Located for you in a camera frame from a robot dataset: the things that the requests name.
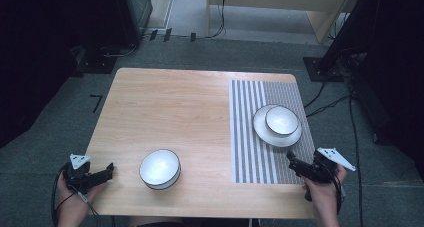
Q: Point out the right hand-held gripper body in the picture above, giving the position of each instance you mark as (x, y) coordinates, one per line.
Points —
(321, 168)

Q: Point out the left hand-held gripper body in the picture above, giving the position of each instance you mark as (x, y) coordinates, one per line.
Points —
(79, 177)

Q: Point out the white plate with dark rim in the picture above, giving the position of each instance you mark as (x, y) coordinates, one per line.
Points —
(263, 136)

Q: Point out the white bowl with dark rim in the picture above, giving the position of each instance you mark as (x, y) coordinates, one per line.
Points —
(281, 120)
(160, 168)

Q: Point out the person's right hand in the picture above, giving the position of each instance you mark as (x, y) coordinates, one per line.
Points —
(321, 195)

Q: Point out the person's left hand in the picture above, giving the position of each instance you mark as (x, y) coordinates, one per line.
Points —
(71, 203)

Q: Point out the grey striped placemat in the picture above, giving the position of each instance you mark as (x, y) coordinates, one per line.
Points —
(246, 153)

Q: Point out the black curtain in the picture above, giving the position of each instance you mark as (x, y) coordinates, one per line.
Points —
(40, 53)
(396, 70)

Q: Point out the black floor tape strip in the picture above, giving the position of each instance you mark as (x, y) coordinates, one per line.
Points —
(193, 37)
(167, 34)

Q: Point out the black cabinet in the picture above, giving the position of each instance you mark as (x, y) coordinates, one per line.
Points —
(140, 10)

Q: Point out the black stand base plate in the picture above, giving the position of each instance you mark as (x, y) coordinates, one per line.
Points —
(315, 72)
(100, 65)

